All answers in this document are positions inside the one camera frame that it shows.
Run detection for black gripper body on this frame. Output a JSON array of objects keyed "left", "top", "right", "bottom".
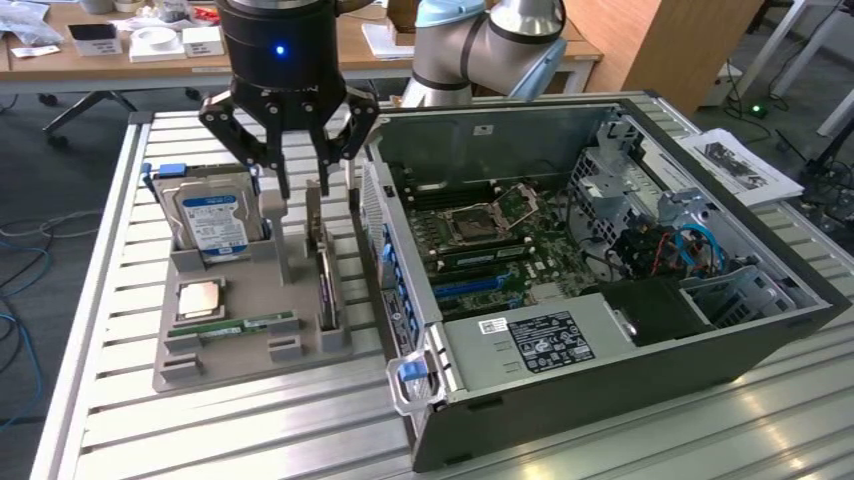
[{"left": 216, "top": 0, "right": 349, "bottom": 133}]

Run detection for green graphics card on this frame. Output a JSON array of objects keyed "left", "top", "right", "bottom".
[{"left": 304, "top": 179, "right": 343, "bottom": 332}]

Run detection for blue disk caddy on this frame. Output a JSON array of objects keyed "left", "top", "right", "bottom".
[{"left": 142, "top": 160, "right": 263, "bottom": 251}]

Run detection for plain white box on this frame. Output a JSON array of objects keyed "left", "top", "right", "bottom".
[{"left": 180, "top": 25, "right": 224, "bottom": 59}]

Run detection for white papers on desk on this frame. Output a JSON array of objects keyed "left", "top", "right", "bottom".
[{"left": 361, "top": 22, "right": 419, "bottom": 61}]

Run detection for white tape roll box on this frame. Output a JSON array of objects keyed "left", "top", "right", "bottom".
[{"left": 128, "top": 27, "right": 188, "bottom": 64}]

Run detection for hard disk with blue label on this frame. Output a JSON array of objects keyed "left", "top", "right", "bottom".
[{"left": 164, "top": 174, "right": 255, "bottom": 260}]

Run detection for brown cardboard box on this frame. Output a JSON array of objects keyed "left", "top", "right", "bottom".
[{"left": 387, "top": 0, "right": 423, "bottom": 47}]

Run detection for black office chair base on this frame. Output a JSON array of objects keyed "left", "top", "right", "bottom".
[{"left": 38, "top": 88, "right": 202, "bottom": 149}]

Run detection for CPU socket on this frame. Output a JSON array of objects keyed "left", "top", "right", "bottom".
[{"left": 444, "top": 203, "right": 505, "bottom": 240}]

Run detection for white box with black top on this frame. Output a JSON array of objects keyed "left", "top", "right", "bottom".
[{"left": 68, "top": 23, "right": 124, "bottom": 57}]

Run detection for wooden desk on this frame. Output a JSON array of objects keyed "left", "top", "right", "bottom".
[{"left": 0, "top": 0, "right": 605, "bottom": 109}]

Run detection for metal socket cover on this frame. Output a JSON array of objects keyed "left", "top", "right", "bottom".
[{"left": 492, "top": 183, "right": 545, "bottom": 231}]

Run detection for silver CPU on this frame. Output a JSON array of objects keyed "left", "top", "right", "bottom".
[{"left": 176, "top": 280, "right": 226, "bottom": 321}]

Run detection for grey parts rack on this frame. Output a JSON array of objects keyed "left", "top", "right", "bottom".
[{"left": 152, "top": 191, "right": 356, "bottom": 394}]

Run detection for blue expansion slot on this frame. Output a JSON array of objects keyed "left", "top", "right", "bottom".
[{"left": 431, "top": 274, "right": 508, "bottom": 300}]

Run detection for clear plastic bag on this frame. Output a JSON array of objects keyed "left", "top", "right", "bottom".
[{"left": 0, "top": 2, "right": 65, "bottom": 46}]

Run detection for metal disk bay cage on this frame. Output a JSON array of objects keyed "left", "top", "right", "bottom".
[{"left": 571, "top": 147, "right": 663, "bottom": 237}]

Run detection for green RAM stick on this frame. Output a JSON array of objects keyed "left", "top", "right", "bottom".
[{"left": 166, "top": 312, "right": 295, "bottom": 337}]

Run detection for green motherboard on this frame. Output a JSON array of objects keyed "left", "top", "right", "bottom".
[{"left": 403, "top": 179, "right": 601, "bottom": 321}]

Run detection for wooden cabinet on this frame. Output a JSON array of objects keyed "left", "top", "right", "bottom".
[{"left": 559, "top": 0, "right": 766, "bottom": 114}]

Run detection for grey power supply unit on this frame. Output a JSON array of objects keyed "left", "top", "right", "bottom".
[{"left": 439, "top": 292, "right": 635, "bottom": 394}]

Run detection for black fan shroud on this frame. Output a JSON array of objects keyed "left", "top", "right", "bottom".
[{"left": 596, "top": 277, "right": 719, "bottom": 349}]

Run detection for stack of printed papers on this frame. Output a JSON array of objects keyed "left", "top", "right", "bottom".
[{"left": 676, "top": 128, "right": 806, "bottom": 207}]

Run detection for black open PC case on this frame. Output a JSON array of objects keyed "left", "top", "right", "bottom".
[{"left": 349, "top": 97, "right": 854, "bottom": 474}]

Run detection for black tripod stand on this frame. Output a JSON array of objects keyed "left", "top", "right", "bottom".
[{"left": 776, "top": 114, "right": 854, "bottom": 221}]

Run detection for white floor cable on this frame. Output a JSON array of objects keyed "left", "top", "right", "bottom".
[{"left": 0, "top": 209, "right": 101, "bottom": 240}]

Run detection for white wall device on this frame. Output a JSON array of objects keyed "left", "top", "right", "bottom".
[{"left": 706, "top": 62, "right": 746, "bottom": 109}]

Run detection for blue floor cable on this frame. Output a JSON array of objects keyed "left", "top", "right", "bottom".
[{"left": 0, "top": 239, "right": 54, "bottom": 431}]

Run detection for blue wire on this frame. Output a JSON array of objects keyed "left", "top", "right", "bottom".
[{"left": 672, "top": 227, "right": 728, "bottom": 276}]

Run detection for white table frame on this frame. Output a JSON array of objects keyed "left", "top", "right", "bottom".
[{"left": 732, "top": 0, "right": 854, "bottom": 139}]

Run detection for metal disk bay bracket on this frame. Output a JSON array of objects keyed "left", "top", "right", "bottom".
[{"left": 679, "top": 264, "right": 799, "bottom": 329}]

